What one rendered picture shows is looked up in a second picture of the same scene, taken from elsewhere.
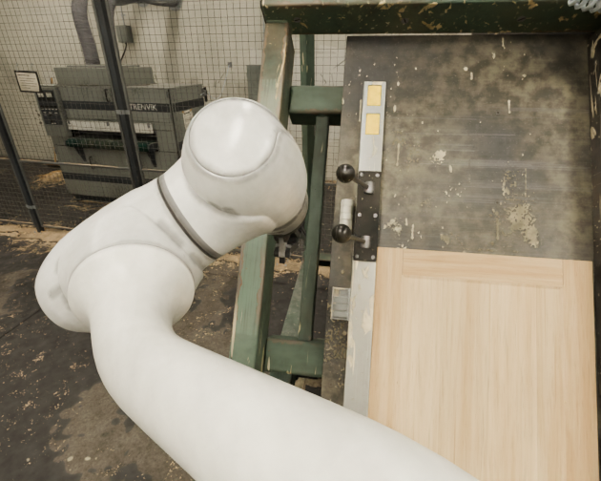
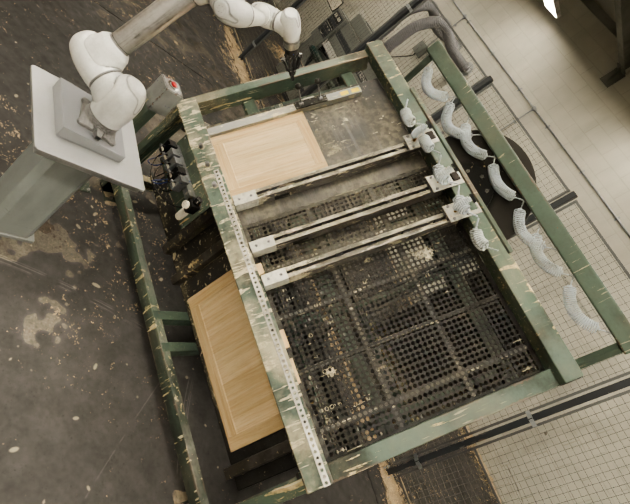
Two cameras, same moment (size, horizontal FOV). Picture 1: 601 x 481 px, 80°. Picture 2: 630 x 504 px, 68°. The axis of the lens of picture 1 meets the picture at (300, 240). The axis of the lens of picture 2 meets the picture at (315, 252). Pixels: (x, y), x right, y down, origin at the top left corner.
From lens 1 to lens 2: 236 cm
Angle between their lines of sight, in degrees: 15
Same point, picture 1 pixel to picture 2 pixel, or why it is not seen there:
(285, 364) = (248, 106)
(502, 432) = (259, 163)
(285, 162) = (291, 22)
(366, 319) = (276, 114)
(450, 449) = (246, 152)
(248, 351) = (248, 86)
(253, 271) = (275, 78)
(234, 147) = (289, 12)
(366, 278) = (289, 109)
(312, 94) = (350, 79)
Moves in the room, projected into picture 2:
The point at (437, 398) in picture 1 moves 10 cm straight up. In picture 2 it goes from (260, 143) to (273, 133)
